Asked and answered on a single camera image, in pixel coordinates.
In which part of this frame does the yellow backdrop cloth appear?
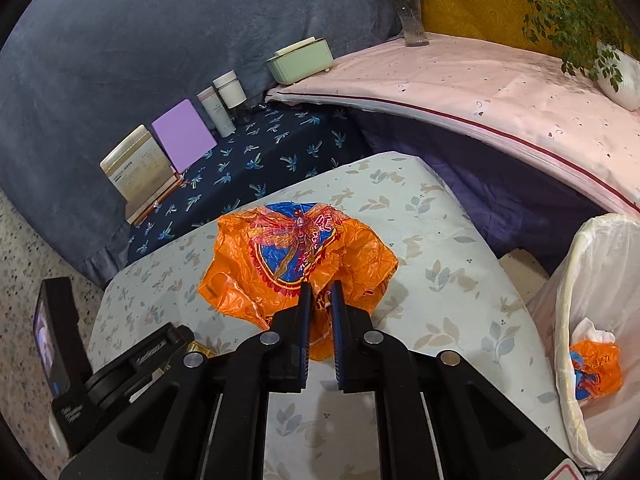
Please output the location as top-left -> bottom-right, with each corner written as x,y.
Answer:
420,0 -> 640,68

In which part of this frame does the white tissue paper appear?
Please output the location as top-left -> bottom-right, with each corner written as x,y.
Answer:
570,317 -> 617,348

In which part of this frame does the white lined waste bin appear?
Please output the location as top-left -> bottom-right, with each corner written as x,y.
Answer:
525,212 -> 640,471

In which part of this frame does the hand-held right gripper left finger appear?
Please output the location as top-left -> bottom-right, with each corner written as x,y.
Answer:
59,280 -> 315,480

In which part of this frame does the green plant in white pot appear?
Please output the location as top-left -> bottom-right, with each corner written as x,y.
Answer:
522,0 -> 640,111

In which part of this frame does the purple notebook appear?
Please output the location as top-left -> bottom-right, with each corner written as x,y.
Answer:
151,99 -> 218,173

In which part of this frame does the pink cloth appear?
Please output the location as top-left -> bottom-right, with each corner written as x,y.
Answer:
265,31 -> 640,218

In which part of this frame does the glass vase with pink flowers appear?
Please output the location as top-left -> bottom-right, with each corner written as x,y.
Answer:
355,0 -> 431,48

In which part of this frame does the grey-blue backdrop cloth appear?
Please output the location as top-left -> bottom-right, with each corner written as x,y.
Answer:
0,0 -> 406,286

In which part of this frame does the navy leaf print cloth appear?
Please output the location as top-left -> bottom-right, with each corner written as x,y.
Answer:
125,102 -> 371,266

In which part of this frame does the white slim bottle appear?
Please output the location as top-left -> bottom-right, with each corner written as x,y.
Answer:
196,86 -> 236,138

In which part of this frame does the white jar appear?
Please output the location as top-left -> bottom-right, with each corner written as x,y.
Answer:
212,71 -> 247,110

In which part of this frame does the dark purple cloth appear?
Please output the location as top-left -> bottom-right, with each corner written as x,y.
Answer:
350,107 -> 616,276

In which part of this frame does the beige book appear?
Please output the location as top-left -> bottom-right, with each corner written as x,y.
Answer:
99,124 -> 186,226

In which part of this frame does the orange printed plastic bag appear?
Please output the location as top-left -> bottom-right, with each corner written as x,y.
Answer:
198,201 -> 400,362
569,340 -> 623,402

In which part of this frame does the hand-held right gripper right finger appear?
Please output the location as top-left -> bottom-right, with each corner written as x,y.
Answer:
330,280 -> 571,480

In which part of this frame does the green tissue box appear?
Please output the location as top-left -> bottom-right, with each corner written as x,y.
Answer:
265,36 -> 336,85

